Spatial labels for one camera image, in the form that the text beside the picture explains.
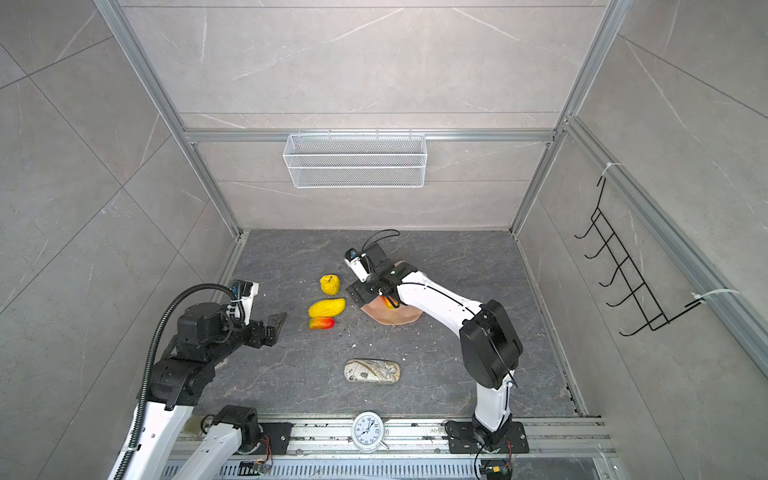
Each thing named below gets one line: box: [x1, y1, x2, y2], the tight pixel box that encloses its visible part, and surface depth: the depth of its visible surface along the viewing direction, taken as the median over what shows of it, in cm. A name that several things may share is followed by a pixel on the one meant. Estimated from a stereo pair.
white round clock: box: [351, 411, 385, 453], surface depth 73 cm
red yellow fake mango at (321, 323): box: [309, 317, 335, 330], surface depth 94 cm
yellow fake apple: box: [319, 274, 341, 296], surface depth 100 cm
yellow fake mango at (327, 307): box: [308, 298, 347, 317], surface depth 96 cm
